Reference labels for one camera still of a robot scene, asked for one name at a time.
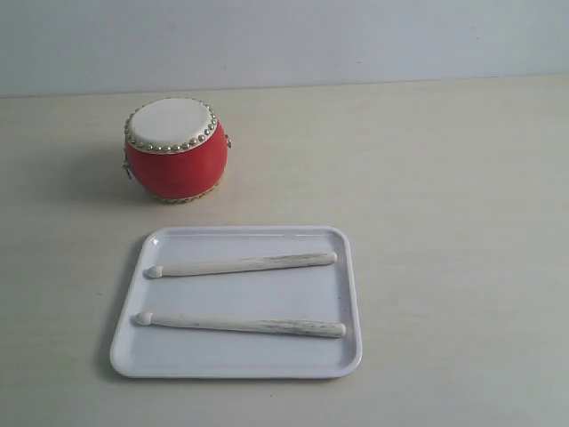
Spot white rectangular tray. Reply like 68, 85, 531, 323
109, 226, 363, 379

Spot small red drum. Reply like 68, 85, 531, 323
123, 97, 231, 203

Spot white wooden drumstick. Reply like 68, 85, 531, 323
143, 252, 337, 279
133, 311, 347, 339

